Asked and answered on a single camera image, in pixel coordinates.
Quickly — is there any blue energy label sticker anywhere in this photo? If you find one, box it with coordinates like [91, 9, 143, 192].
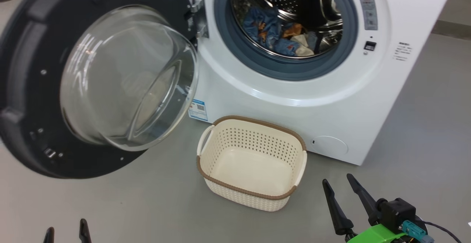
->
[188, 99, 209, 122]

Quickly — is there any cream garment with orange print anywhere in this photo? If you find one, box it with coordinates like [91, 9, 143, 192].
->
[281, 22, 316, 56]

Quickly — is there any round white filter cover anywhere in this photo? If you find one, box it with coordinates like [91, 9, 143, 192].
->
[311, 135, 348, 155]

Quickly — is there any cream perforated laundry basket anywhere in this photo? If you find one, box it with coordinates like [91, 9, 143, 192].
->
[196, 115, 308, 212]

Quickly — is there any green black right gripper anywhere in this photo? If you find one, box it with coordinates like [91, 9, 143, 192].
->
[322, 173, 409, 243]

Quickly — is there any small printed text sticker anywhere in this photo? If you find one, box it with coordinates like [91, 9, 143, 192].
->
[394, 41, 412, 62]

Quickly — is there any thin black cable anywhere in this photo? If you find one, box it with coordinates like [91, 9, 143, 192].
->
[423, 221, 462, 243]

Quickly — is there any grey warning label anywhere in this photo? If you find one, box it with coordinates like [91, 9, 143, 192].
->
[359, 0, 379, 31]

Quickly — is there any white front-load washing machine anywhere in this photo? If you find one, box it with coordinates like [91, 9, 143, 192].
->
[173, 0, 457, 166]

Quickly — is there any blue bear-print garment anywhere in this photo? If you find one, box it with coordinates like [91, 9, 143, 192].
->
[243, 7, 317, 56]

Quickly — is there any grey rubber door gasket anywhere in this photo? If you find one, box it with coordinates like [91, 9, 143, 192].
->
[214, 0, 359, 81]

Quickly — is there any black round glass washer door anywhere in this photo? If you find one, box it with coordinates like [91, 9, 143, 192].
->
[0, 0, 201, 180]

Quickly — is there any metal door hinge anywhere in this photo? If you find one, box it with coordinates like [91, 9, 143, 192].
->
[186, 0, 209, 39]

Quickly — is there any teal cable connector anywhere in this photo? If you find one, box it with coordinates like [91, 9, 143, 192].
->
[402, 220, 435, 243]

